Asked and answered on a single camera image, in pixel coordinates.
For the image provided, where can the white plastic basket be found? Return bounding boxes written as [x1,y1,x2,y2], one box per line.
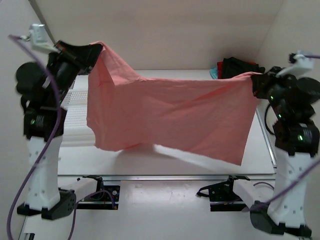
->
[61,75,95,147]

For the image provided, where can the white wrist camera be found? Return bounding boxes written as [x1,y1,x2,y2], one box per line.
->
[20,24,59,54]
[275,50,320,78]

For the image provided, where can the red folded t shirt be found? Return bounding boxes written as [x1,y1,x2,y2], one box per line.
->
[217,61,223,79]

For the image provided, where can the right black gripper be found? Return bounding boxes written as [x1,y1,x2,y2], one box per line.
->
[249,65,292,114]

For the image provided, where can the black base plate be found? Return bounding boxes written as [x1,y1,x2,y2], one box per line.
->
[76,177,121,210]
[196,175,250,212]

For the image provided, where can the black folded t shirt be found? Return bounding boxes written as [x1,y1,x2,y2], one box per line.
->
[221,57,266,79]

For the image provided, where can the pink t shirt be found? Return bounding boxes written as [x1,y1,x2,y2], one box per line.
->
[86,44,257,165]

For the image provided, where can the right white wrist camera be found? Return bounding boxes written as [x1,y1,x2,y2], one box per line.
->
[275,50,320,78]

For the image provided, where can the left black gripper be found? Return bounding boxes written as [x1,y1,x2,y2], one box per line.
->
[54,28,108,91]

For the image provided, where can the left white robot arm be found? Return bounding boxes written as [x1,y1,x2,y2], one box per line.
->
[15,41,103,220]

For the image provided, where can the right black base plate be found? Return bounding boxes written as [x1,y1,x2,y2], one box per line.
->
[196,175,250,212]

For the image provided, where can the teal folded t shirt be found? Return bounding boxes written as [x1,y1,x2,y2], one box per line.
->
[209,67,219,80]

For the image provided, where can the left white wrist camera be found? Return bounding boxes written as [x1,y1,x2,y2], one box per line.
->
[20,24,59,54]

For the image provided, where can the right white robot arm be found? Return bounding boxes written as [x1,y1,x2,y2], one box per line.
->
[224,66,320,238]

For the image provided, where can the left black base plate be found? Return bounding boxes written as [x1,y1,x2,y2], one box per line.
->
[76,177,121,210]

